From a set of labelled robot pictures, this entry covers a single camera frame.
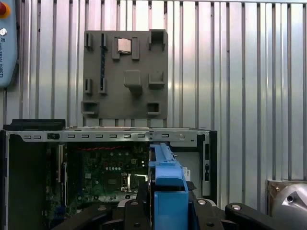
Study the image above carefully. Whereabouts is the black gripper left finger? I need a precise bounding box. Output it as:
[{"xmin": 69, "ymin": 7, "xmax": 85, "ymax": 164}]
[{"xmin": 51, "ymin": 181, "xmax": 151, "ymax": 230}]

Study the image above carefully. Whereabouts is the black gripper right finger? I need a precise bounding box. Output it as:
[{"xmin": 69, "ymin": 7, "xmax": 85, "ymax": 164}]
[{"xmin": 187, "ymin": 182, "xmax": 307, "ymax": 230}]

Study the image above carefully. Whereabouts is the hard disk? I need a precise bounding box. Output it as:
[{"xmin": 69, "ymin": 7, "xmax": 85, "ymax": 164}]
[{"xmin": 148, "ymin": 143, "xmax": 201, "ymax": 230}]

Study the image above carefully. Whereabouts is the CPU socket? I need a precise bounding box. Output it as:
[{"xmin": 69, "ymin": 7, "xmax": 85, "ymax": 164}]
[{"xmin": 122, "ymin": 172, "xmax": 148, "ymax": 194}]

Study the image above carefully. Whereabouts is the gray power supply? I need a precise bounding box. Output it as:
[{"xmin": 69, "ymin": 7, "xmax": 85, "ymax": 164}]
[{"xmin": 171, "ymin": 146, "xmax": 202, "ymax": 196}]

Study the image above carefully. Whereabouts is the green motherboard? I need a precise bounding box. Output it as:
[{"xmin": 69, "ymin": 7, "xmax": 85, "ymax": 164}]
[{"xmin": 45, "ymin": 142, "xmax": 151, "ymax": 223}]

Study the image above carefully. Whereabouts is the black PC case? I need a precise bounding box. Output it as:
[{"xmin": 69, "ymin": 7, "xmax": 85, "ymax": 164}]
[{"xmin": 0, "ymin": 119, "xmax": 218, "ymax": 230}]

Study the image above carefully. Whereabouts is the gray parts rack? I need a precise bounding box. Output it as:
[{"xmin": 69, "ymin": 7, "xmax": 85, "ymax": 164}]
[{"xmin": 81, "ymin": 29, "xmax": 169, "ymax": 120}]

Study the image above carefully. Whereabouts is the dark RAM stick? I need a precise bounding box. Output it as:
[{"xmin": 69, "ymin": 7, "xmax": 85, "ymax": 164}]
[{"xmin": 99, "ymin": 33, "xmax": 107, "ymax": 91}]

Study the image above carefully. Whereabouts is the silver CPU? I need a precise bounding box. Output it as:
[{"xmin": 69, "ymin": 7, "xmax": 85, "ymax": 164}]
[{"xmin": 117, "ymin": 37, "xmax": 133, "ymax": 54}]

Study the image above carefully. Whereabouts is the pale blue teach pendant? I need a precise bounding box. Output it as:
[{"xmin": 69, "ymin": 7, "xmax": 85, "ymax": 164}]
[{"xmin": 0, "ymin": 0, "xmax": 19, "ymax": 88}]

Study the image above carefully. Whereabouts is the red twisted wire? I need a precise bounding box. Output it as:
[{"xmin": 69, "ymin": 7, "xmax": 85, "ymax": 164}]
[{"xmin": 77, "ymin": 145, "xmax": 126, "ymax": 151}]

